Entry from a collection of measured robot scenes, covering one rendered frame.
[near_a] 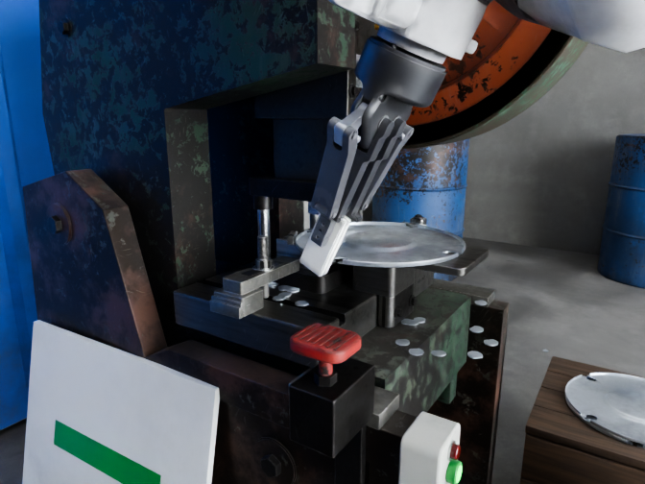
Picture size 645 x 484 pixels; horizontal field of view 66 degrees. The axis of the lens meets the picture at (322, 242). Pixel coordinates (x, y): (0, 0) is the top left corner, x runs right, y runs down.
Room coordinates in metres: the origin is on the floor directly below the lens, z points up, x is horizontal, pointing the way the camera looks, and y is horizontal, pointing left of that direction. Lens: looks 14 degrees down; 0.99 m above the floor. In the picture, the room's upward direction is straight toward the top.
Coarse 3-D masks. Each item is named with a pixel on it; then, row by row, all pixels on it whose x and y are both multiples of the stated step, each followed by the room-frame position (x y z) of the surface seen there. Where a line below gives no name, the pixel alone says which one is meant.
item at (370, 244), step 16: (352, 224) 0.97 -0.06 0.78; (368, 224) 0.98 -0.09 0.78; (384, 224) 0.97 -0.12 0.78; (400, 224) 0.96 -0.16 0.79; (304, 240) 0.84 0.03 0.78; (352, 240) 0.82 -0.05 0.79; (368, 240) 0.82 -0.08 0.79; (384, 240) 0.82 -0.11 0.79; (400, 240) 0.82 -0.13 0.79; (416, 240) 0.84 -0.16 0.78; (432, 240) 0.84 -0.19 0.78; (448, 240) 0.84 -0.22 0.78; (336, 256) 0.74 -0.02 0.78; (352, 256) 0.74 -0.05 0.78; (368, 256) 0.74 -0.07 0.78; (384, 256) 0.74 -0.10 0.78; (400, 256) 0.74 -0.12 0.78; (416, 256) 0.74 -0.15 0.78; (432, 256) 0.74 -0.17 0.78; (448, 256) 0.72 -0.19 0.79
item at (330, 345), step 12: (312, 324) 0.53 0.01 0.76; (300, 336) 0.50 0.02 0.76; (312, 336) 0.50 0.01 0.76; (324, 336) 0.50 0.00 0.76; (336, 336) 0.50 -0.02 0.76; (348, 336) 0.50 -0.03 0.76; (360, 336) 0.51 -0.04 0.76; (300, 348) 0.48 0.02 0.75; (312, 348) 0.48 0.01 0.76; (324, 348) 0.47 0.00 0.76; (336, 348) 0.47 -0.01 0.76; (348, 348) 0.48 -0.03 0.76; (324, 360) 0.47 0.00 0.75; (336, 360) 0.46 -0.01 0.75; (324, 372) 0.49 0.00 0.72
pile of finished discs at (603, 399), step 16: (576, 384) 1.08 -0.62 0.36; (592, 384) 1.08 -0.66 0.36; (608, 384) 1.08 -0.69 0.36; (624, 384) 1.08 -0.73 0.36; (640, 384) 1.08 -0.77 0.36; (576, 400) 1.01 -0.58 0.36; (592, 400) 1.01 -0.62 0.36; (608, 400) 1.00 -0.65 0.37; (624, 400) 1.00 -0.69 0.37; (640, 400) 1.00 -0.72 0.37; (592, 416) 0.96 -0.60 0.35; (608, 416) 0.95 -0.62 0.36; (624, 416) 0.95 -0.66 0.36; (640, 416) 0.94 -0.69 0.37; (608, 432) 0.90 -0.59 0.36; (624, 432) 0.89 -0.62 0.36; (640, 432) 0.89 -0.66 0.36
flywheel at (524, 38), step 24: (480, 24) 1.12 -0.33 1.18; (504, 24) 1.09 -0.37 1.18; (528, 24) 1.03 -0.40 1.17; (480, 48) 1.12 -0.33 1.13; (504, 48) 1.05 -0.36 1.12; (528, 48) 1.03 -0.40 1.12; (552, 48) 1.11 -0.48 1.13; (456, 72) 1.14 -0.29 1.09; (480, 72) 1.08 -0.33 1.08; (504, 72) 1.05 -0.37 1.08; (528, 72) 1.10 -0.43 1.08; (456, 96) 1.10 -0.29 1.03; (480, 96) 1.08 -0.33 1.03; (408, 120) 1.16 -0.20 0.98; (432, 120) 1.13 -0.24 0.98
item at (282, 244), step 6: (312, 228) 0.95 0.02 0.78; (276, 240) 0.86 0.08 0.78; (282, 240) 0.85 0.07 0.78; (276, 246) 0.86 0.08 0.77; (282, 246) 0.86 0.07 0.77; (288, 246) 0.85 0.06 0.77; (294, 246) 0.84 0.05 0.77; (276, 252) 0.86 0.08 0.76; (282, 252) 0.86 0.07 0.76; (288, 252) 0.85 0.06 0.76; (294, 252) 0.84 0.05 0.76; (300, 252) 0.83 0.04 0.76; (342, 258) 0.88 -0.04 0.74; (300, 264) 0.83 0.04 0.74
